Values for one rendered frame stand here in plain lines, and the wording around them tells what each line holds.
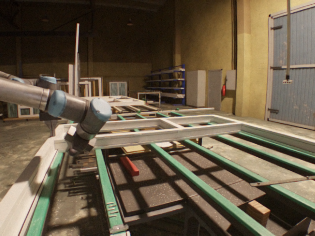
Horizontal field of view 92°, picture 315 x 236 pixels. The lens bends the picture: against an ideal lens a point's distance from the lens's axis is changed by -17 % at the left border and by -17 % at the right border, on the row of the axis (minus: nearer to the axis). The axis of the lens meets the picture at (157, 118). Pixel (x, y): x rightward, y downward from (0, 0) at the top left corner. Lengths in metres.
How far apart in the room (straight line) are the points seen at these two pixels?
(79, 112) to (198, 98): 9.71
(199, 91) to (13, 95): 9.82
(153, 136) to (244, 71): 7.05
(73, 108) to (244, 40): 7.85
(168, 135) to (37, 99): 0.81
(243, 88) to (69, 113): 7.59
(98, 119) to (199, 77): 9.71
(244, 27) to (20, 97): 8.09
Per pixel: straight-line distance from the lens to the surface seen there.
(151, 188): 1.20
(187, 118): 1.73
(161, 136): 1.19
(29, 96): 0.77
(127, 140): 1.13
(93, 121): 0.67
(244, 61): 8.02
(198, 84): 10.21
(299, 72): 7.02
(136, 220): 1.02
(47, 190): 0.75
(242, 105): 7.98
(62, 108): 0.64
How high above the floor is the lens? 1.23
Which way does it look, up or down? 10 degrees down
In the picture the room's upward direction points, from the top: straight up
